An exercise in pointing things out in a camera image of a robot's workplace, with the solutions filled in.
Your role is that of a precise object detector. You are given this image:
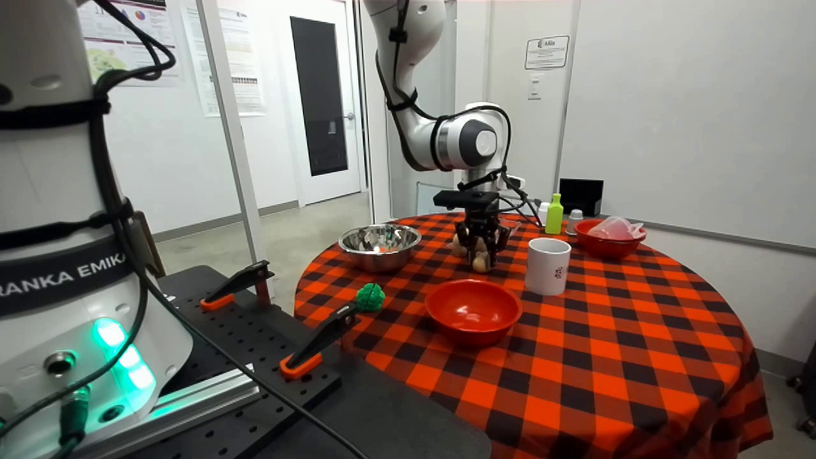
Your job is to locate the red bowl front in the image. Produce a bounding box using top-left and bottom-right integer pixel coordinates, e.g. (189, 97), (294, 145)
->
(425, 277), (522, 347)

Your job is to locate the egg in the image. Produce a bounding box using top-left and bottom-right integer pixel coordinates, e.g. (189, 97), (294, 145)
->
(472, 252), (493, 272)

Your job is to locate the green ball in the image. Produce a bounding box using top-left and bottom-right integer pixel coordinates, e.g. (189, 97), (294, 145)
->
(355, 284), (386, 313)

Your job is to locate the pink cloth in bowl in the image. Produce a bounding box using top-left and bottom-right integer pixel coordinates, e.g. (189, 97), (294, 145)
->
(588, 217), (646, 239)

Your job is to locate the black orange clamp right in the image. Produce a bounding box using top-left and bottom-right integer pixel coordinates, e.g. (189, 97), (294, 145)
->
(277, 307), (356, 380)

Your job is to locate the steel mixing bowl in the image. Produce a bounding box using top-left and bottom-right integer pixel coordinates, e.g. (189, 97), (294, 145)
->
(339, 225), (421, 272)

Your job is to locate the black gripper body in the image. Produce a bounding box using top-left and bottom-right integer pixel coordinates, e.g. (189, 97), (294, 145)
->
(433, 188), (507, 242)

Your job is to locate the red bowl back right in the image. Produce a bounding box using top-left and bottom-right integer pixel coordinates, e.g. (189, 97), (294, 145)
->
(577, 220), (646, 261)

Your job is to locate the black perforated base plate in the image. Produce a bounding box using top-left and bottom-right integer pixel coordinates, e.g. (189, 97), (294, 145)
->
(128, 266), (493, 459)

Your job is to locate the red black plaid tablecloth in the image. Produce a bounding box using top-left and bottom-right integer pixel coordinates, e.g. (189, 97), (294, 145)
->
(291, 208), (775, 459)

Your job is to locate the black orange clamp left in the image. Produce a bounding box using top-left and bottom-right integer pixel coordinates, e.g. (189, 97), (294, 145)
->
(200, 261), (272, 313)

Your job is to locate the black orange clamp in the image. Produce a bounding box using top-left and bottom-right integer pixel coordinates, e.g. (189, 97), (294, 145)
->
(277, 307), (356, 380)
(200, 261), (272, 313)

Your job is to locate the black box on table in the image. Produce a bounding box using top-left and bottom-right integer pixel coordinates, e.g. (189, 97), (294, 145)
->
(558, 179), (604, 217)

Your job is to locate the red bowl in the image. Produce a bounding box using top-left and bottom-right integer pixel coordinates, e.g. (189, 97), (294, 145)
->
(425, 277), (522, 347)
(577, 220), (646, 261)

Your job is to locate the green bottle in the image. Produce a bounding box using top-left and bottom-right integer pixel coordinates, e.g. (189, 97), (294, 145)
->
(545, 192), (564, 234)

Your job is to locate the white mug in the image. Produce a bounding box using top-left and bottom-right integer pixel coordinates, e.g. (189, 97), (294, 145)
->
(525, 236), (571, 295)

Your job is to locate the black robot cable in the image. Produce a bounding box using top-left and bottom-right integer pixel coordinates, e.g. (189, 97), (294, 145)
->
(0, 0), (368, 459)

